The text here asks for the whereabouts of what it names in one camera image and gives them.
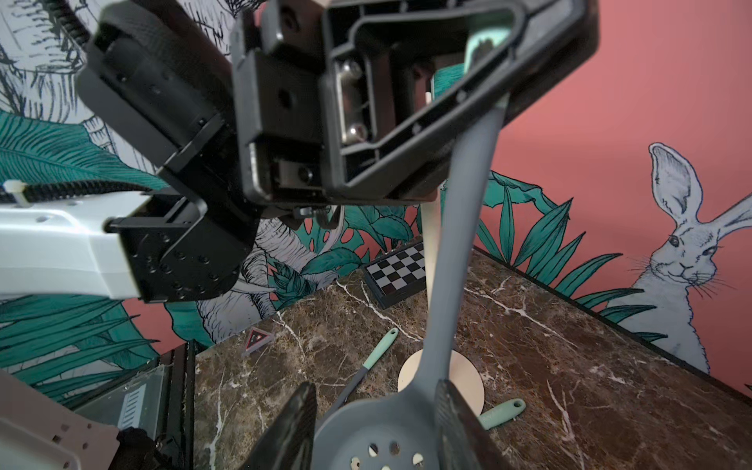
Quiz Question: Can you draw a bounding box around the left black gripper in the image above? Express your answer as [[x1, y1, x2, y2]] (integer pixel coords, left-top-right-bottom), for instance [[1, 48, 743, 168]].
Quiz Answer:
[[75, 0, 365, 236]]

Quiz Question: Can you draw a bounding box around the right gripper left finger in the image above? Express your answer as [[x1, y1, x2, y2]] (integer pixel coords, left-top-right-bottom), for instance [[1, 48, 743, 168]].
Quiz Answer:
[[240, 382, 317, 470]]

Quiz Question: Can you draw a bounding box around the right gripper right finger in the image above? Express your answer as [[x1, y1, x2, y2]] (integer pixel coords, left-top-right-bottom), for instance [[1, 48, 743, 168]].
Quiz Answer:
[[435, 379, 511, 470]]

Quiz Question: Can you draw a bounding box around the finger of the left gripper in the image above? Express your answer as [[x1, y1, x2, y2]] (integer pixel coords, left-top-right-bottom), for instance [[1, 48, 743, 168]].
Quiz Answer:
[[321, 1, 599, 203]]

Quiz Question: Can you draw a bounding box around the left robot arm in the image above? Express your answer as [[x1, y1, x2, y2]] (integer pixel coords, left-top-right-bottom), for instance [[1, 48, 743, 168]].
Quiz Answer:
[[1, 1, 599, 303]]

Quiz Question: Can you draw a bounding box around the beige skimmer upper left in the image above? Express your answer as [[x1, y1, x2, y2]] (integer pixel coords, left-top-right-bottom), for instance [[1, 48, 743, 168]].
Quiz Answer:
[[479, 399, 527, 431]]

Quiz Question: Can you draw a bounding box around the beige utensil rack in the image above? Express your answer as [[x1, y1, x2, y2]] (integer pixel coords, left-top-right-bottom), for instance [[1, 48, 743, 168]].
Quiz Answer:
[[398, 196, 485, 416]]

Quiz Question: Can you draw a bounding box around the red triangle sticker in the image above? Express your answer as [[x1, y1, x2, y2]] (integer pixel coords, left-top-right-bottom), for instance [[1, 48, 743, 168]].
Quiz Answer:
[[242, 327, 275, 356]]

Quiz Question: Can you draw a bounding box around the white perforated vent strip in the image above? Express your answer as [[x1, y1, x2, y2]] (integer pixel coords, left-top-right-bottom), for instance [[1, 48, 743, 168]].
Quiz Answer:
[[117, 384, 147, 430]]

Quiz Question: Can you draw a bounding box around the checkerboard calibration board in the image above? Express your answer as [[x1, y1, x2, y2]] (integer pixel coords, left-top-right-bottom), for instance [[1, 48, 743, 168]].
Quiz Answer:
[[363, 240, 426, 309]]

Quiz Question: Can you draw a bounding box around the black front rail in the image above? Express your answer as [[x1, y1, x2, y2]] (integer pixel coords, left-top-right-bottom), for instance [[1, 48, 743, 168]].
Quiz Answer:
[[110, 342, 196, 469]]

